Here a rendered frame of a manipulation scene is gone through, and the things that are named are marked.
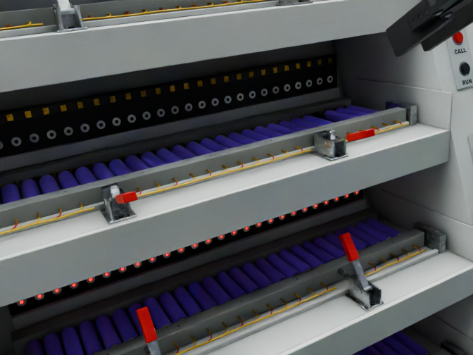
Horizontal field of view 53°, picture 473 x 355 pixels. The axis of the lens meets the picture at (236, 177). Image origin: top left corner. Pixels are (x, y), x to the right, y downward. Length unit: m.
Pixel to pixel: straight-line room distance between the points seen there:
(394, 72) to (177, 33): 0.36
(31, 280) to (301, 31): 0.40
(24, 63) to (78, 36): 0.06
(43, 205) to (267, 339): 0.29
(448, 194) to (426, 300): 0.15
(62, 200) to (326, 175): 0.29
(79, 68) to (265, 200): 0.23
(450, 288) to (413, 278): 0.05
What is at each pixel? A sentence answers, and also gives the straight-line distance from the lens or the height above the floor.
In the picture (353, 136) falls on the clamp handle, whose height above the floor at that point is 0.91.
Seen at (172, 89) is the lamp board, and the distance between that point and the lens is 0.66.
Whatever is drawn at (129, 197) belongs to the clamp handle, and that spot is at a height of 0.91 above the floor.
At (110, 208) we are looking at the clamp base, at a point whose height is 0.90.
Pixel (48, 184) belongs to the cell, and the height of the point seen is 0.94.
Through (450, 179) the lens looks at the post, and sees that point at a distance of 0.72.
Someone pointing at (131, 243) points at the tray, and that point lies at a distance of 0.48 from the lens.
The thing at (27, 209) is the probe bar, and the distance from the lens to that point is 0.51.
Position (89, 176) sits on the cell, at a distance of 0.56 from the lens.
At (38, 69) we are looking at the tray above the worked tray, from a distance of 0.49.
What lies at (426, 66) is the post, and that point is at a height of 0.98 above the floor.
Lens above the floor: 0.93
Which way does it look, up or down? 3 degrees down
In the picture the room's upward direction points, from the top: 14 degrees counter-clockwise
